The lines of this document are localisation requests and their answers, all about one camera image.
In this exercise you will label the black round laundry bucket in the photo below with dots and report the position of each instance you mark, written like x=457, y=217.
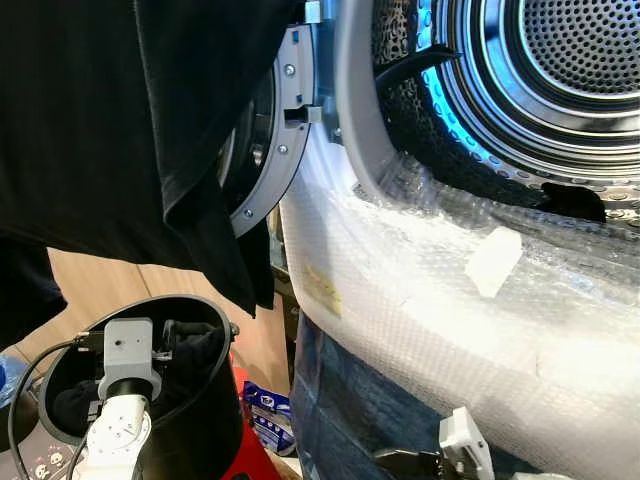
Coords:
x=200, y=425

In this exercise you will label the grey rubber door gasket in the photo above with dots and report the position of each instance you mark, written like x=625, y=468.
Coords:
x=360, y=100

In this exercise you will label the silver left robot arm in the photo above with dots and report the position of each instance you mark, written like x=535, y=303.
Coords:
x=115, y=435

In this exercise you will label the grey washer door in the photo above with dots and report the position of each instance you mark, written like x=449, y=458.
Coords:
x=285, y=130

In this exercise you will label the black clothes pile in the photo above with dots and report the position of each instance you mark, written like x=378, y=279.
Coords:
x=192, y=372

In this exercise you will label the black garment in drum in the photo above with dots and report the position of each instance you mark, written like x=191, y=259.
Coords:
x=575, y=203

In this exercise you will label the black hanging garment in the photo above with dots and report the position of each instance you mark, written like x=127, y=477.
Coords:
x=100, y=100

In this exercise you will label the black cloth strip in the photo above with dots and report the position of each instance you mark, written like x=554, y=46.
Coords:
x=410, y=68

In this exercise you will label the black white patterned item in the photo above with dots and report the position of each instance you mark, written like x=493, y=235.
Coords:
x=45, y=462

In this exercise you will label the perforated steel washer drum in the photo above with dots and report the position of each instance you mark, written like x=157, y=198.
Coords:
x=560, y=60

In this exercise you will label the white tape patch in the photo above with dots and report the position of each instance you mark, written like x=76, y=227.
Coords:
x=494, y=262

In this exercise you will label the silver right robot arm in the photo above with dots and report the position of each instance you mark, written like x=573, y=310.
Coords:
x=548, y=476

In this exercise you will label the blue white packet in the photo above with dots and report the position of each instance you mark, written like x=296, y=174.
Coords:
x=268, y=415

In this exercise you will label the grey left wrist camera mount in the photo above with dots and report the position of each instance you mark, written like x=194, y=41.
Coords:
x=125, y=350

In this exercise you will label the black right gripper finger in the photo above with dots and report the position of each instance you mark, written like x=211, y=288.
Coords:
x=390, y=458

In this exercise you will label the red plastic container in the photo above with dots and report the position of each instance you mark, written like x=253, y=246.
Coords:
x=255, y=458

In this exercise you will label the dark blue fabric cover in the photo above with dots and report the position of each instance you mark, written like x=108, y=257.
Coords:
x=350, y=410

